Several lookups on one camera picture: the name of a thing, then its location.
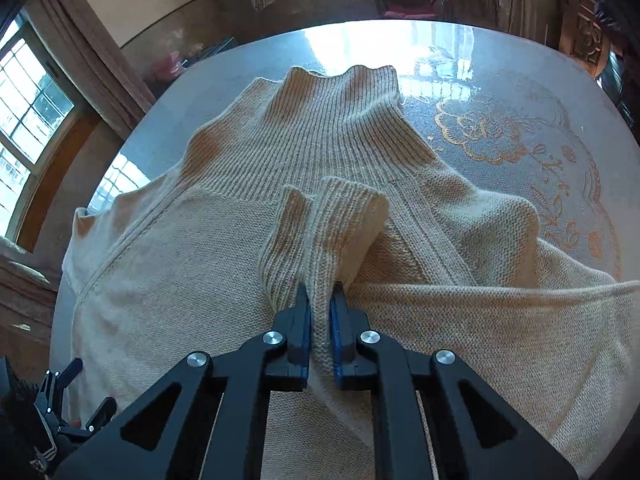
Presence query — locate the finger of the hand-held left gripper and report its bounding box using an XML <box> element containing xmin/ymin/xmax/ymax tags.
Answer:
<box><xmin>42</xmin><ymin>358</ymin><xmax>83</xmax><ymax>413</ymax></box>
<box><xmin>59</xmin><ymin>397</ymin><xmax>118</xmax><ymax>443</ymax></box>

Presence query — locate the white-framed barred window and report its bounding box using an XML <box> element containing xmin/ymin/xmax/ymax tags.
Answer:
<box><xmin>0</xmin><ymin>15</ymin><xmax>76</xmax><ymax>241</ymax></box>

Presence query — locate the carved wooden door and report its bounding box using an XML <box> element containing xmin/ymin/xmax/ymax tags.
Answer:
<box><xmin>555</xmin><ymin>0</ymin><xmax>613</xmax><ymax>78</ymax></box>

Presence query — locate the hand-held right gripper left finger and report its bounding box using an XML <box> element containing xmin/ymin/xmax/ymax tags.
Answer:
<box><xmin>55</xmin><ymin>282</ymin><xmax>313</xmax><ymax>480</ymax></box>

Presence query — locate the black glossy object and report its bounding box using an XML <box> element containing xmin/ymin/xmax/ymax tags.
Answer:
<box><xmin>597</xmin><ymin>50</ymin><xmax>640</xmax><ymax>131</ymax></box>

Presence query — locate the pink plastic bag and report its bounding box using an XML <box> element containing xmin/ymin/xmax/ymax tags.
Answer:
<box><xmin>150</xmin><ymin>52</ymin><xmax>186</xmax><ymax>81</ymax></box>

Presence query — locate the cream knit sweater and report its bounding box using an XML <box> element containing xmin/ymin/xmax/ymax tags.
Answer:
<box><xmin>62</xmin><ymin>64</ymin><xmax>640</xmax><ymax>480</ymax></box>

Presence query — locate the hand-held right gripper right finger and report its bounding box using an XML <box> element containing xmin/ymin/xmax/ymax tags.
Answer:
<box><xmin>329</xmin><ymin>282</ymin><xmax>578</xmax><ymax>480</ymax></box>

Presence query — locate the blue wire rack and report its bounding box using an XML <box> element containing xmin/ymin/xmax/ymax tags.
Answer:
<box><xmin>185</xmin><ymin>37</ymin><xmax>236</xmax><ymax>68</ymax></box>

